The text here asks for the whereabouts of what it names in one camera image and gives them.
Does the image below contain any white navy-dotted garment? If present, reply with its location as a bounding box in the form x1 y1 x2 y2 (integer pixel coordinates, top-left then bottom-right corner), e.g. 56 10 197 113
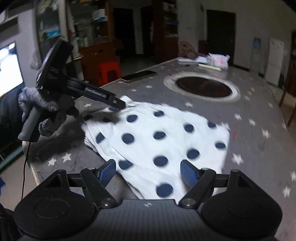
81 96 230 201

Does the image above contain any left gloved hand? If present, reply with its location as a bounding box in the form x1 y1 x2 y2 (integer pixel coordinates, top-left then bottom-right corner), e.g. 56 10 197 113
17 87 79 137

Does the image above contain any black smartphone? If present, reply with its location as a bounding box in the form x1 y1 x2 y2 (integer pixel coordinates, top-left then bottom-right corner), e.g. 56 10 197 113
119 70 158 83

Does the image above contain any red plastic stool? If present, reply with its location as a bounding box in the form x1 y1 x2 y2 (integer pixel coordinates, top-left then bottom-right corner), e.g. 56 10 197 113
95 61 121 86

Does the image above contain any television screen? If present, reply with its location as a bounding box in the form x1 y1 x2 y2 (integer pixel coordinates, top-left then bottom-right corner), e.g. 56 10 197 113
0 42 23 97

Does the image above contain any left dark shelf cabinet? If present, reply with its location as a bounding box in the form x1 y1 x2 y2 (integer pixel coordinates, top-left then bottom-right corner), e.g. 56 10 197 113
34 0 179 70

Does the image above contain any grey star tablecloth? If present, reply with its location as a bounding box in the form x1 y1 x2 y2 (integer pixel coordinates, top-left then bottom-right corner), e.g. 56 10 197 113
28 60 295 240

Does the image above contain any white rectangular box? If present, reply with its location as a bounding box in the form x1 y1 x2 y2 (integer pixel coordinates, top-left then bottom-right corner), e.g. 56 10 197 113
177 57 197 66

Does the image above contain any red patterned play tent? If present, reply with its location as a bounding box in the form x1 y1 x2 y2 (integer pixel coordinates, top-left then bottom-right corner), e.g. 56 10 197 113
178 41 205 59

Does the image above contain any round induction cooktop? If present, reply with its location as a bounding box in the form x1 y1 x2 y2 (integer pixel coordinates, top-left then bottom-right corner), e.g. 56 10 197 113
164 71 241 102

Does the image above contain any light green tube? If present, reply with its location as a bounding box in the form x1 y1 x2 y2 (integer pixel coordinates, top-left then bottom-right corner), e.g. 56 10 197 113
198 63 222 72

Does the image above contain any white paper notebook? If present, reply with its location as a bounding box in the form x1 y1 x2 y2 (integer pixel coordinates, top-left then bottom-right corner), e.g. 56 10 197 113
196 56 208 64

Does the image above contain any tissue pack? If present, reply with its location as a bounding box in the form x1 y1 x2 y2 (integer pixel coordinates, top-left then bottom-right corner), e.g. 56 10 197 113
207 53 230 70

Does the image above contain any dark entrance door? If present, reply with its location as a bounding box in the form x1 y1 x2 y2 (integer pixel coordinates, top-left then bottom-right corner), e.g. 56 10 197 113
206 9 236 66

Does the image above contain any water dispenser with blue bottle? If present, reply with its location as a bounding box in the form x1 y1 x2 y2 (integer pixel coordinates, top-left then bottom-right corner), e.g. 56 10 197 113
250 37 261 75

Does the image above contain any white refrigerator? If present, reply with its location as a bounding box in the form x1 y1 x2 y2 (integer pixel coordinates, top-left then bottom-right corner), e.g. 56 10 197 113
265 38 285 86

